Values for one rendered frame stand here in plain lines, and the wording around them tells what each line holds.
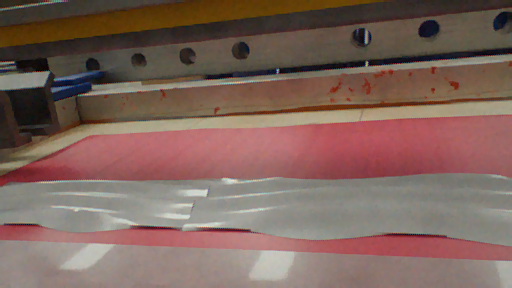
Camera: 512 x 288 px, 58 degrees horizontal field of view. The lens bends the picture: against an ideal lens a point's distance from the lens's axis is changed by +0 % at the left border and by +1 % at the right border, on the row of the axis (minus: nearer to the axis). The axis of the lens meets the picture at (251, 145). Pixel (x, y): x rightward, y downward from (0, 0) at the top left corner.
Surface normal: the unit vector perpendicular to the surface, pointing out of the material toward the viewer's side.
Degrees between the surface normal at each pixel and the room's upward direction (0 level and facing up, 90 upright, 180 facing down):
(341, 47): 90
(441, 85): 90
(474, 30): 90
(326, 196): 33
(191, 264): 0
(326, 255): 0
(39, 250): 0
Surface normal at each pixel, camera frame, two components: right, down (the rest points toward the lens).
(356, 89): -0.29, 0.30
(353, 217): -0.25, -0.57
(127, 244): -0.12, -0.95
